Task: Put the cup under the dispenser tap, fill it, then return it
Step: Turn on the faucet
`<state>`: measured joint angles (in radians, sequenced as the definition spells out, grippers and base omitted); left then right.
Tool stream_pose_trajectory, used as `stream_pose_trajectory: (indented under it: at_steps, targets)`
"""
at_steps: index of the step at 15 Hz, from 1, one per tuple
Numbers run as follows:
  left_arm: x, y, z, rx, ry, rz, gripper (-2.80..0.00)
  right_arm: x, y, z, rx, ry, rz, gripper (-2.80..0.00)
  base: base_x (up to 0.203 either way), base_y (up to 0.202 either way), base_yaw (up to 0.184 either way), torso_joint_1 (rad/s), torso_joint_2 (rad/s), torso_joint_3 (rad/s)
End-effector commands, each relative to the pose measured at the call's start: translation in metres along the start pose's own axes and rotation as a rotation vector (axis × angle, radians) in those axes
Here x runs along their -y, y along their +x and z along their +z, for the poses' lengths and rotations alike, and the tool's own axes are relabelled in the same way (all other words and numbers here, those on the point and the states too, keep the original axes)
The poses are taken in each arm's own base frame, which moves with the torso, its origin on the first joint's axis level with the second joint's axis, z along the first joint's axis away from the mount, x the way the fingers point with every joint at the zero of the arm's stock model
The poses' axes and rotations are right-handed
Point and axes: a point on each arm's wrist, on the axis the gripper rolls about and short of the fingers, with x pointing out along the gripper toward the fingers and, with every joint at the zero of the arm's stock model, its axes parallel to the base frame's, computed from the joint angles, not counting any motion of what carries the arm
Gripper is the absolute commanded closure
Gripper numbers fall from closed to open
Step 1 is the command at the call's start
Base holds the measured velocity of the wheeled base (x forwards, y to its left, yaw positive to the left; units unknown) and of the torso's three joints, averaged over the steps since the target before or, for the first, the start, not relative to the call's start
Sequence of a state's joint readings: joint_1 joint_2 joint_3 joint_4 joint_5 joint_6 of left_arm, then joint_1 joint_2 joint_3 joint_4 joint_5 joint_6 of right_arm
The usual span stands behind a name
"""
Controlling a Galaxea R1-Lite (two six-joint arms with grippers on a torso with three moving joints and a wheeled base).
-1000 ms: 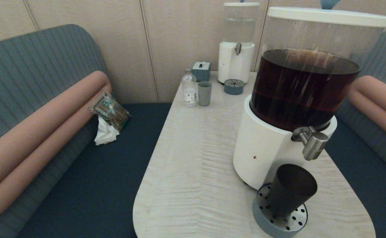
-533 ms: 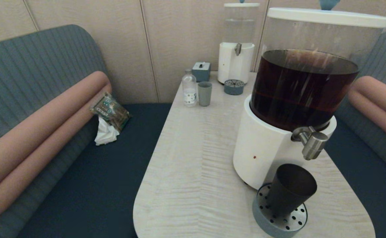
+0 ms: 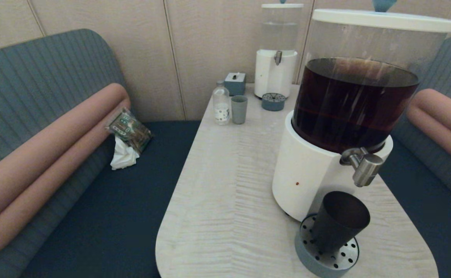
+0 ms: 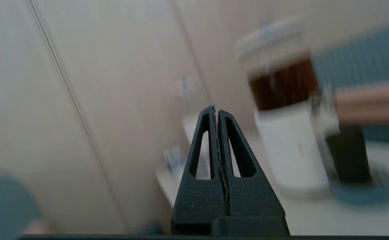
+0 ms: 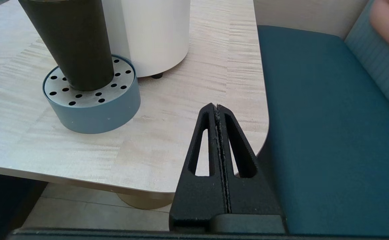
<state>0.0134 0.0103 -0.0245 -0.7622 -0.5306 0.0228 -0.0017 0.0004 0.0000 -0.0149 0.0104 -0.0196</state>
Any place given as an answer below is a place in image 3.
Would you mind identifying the black tapered cup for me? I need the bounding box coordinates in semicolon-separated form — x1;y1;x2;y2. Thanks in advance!
310;191;371;254

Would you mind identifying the large silver dispenser tap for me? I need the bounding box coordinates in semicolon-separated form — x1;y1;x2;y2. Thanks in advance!
340;147;385;188

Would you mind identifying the grey tapered cup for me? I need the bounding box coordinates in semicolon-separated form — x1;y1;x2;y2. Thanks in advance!
231;95;248;125

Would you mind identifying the clear plastic bottle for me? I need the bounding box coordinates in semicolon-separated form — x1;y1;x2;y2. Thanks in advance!
213;80;231;125

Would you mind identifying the grey-blue tissue box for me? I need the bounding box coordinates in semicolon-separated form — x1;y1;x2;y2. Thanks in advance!
224;72;246;96

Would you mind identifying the small grey perforated drip tray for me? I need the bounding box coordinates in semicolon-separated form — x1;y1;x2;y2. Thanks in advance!
262;93;286;112

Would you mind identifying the small clear water dispenser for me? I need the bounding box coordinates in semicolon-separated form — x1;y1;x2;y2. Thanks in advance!
254;8;298;99

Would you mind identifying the large dark tea dispenser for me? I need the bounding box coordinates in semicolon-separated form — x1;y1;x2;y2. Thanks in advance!
272;19;448;223

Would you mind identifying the green printed snack packet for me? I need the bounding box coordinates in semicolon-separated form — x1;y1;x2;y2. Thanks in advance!
105;107;153;154

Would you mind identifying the crumpled white tissue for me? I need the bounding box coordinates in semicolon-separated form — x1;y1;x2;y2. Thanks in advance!
110;135;141;170

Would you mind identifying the small white dispenser lid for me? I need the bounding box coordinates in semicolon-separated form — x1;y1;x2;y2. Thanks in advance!
261;3;304;9

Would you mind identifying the large grey perforated drip tray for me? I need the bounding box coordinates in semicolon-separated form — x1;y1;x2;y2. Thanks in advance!
294;214;360;278

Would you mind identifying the pink bolster cushion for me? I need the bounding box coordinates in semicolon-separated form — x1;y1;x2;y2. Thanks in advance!
406;89;451;172
0;83;131;260

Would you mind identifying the large white dispenser lid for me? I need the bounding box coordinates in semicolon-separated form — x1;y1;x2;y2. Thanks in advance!
311;0;451;33

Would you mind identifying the teal upholstered bench sofa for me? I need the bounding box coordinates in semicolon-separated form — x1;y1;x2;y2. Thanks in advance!
378;33;451;278
0;28;203;278

